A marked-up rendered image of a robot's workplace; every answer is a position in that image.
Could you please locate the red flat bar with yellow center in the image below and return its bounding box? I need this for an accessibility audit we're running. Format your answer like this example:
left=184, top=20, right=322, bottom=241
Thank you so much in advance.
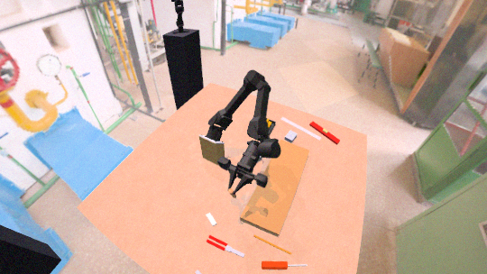
left=309, top=122, right=340, bottom=144

